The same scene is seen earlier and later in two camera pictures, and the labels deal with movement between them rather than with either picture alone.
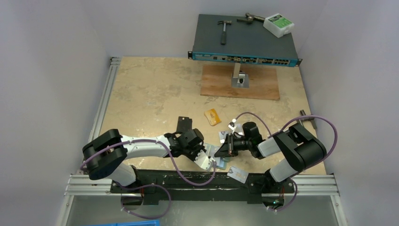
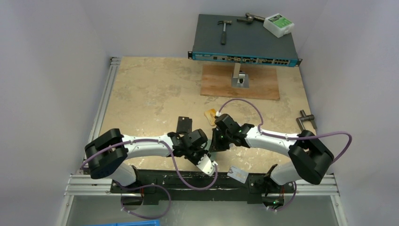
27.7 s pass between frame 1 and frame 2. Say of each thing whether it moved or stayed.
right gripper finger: moved
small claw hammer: stayed
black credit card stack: stayed
